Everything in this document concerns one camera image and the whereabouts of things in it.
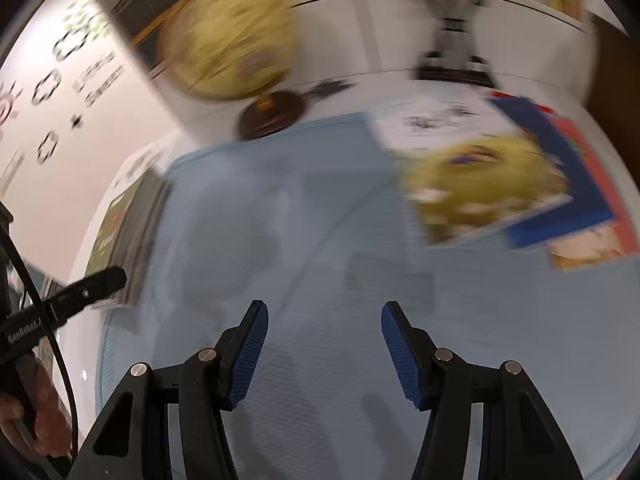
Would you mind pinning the small black metal ornament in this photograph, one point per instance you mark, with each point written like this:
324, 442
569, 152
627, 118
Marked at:
326, 88

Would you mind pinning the white bookshelf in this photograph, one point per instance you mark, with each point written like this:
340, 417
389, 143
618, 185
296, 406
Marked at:
375, 45

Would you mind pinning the blue quilted table mat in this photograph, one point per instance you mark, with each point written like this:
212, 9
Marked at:
312, 222

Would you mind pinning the round embroidered fan on stand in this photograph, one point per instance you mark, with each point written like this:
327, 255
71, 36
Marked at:
453, 56

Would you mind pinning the white book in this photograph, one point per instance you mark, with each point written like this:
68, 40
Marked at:
466, 169

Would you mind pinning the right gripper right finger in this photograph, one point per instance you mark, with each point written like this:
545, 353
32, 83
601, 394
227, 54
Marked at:
520, 437

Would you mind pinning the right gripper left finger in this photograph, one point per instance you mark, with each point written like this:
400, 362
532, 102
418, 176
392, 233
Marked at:
130, 437

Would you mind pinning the antique yellow desk globe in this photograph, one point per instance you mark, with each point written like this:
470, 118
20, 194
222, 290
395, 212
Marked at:
234, 50

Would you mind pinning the coral red book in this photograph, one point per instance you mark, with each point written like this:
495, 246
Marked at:
599, 227

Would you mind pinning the dark blue fairy tale book 02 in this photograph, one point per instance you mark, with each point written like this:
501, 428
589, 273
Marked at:
565, 170

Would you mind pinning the dark wooden cabinet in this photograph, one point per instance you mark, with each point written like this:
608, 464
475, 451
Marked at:
614, 96

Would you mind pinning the person left hand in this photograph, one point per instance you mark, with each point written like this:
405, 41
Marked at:
53, 434

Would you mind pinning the olive green book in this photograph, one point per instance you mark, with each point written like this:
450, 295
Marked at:
126, 236

